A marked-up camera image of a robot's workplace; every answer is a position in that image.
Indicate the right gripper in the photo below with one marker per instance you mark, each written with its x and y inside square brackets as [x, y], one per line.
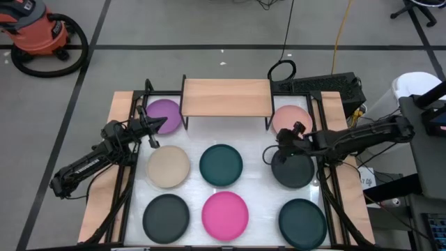
[300, 143]

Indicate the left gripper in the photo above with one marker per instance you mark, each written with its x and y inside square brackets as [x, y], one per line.
[148, 130]

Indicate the peach plate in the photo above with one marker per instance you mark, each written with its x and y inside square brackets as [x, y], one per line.
[287, 116]

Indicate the purple plate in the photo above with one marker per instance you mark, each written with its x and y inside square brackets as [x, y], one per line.
[171, 108]

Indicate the dark grey plate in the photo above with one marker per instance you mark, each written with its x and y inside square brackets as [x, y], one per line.
[166, 219]
[295, 173]

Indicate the beige plate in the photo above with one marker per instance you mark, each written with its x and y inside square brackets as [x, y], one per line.
[168, 167]

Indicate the dark teal plate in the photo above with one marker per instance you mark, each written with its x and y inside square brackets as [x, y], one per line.
[302, 224]
[221, 165]

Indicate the magenta plate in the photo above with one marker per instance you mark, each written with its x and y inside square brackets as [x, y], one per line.
[225, 216]

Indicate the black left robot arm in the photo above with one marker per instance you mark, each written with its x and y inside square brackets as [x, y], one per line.
[87, 164]

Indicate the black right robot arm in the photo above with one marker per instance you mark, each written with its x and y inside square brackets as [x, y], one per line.
[348, 139]

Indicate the wooden shelf with black legs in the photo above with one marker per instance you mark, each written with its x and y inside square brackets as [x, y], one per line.
[226, 97]

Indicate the black computer case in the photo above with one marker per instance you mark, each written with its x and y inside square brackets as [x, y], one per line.
[331, 87]

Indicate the wooden side board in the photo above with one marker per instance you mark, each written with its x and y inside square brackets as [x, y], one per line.
[352, 195]
[104, 195]

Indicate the white paper sheet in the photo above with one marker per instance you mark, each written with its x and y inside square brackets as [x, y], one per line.
[367, 178]

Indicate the orange shop vacuum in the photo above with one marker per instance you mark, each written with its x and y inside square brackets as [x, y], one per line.
[38, 35]
[84, 45]

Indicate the white bin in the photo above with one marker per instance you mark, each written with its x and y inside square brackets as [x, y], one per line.
[414, 83]

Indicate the dark grey side desk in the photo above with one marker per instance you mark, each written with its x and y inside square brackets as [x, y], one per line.
[428, 157]

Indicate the black console with blue lights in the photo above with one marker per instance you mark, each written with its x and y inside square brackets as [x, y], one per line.
[435, 230]

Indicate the black office chair base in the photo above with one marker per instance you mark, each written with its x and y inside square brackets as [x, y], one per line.
[423, 12]

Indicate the black table frame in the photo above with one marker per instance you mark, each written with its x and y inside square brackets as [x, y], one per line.
[130, 164]

